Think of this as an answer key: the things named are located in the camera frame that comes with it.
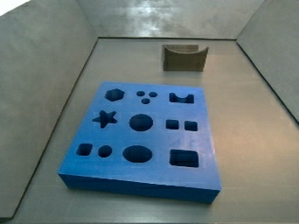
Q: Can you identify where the blue shape sorter board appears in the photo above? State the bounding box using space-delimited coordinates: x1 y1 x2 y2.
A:
58 82 221 203

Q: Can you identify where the grey concave-top block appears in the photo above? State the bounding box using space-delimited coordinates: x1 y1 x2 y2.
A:
162 45 209 72

